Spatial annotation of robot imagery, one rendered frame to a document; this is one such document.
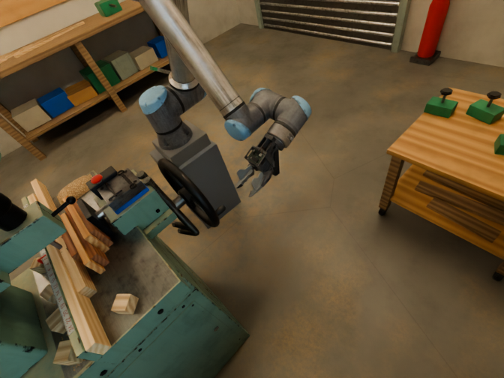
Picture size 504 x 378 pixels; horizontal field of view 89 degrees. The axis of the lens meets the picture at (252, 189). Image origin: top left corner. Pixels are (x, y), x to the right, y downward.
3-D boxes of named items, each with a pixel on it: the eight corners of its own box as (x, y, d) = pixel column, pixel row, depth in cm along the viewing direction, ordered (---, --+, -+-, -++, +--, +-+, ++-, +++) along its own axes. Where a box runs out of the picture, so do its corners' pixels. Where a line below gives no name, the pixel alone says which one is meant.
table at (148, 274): (221, 261, 64) (214, 250, 60) (115, 366, 54) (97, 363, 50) (125, 165, 99) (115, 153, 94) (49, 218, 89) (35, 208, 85)
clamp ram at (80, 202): (133, 218, 71) (113, 199, 64) (109, 237, 69) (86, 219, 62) (121, 202, 76) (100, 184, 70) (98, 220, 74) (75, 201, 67)
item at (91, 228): (114, 243, 68) (94, 229, 62) (109, 247, 67) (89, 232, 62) (94, 212, 77) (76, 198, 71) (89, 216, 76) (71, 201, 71)
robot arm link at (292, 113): (293, 105, 97) (316, 115, 93) (274, 131, 97) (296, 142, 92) (289, 89, 89) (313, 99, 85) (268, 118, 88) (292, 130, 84)
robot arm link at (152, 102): (148, 128, 136) (129, 98, 123) (173, 110, 142) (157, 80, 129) (163, 136, 127) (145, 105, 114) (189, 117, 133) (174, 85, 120)
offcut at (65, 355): (87, 342, 63) (73, 338, 59) (82, 362, 60) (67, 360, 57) (73, 344, 63) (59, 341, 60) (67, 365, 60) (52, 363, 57)
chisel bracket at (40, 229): (73, 234, 61) (43, 214, 55) (13, 278, 57) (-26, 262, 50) (64, 218, 66) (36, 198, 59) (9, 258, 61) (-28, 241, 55)
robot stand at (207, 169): (187, 205, 193) (148, 152, 151) (217, 181, 201) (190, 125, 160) (208, 229, 175) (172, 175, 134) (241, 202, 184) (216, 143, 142)
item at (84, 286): (97, 292, 60) (85, 286, 57) (89, 298, 59) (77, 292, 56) (45, 185, 92) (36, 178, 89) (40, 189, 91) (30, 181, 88)
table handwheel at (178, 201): (171, 148, 70) (161, 160, 96) (106, 195, 63) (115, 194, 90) (235, 226, 77) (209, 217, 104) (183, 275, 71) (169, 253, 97)
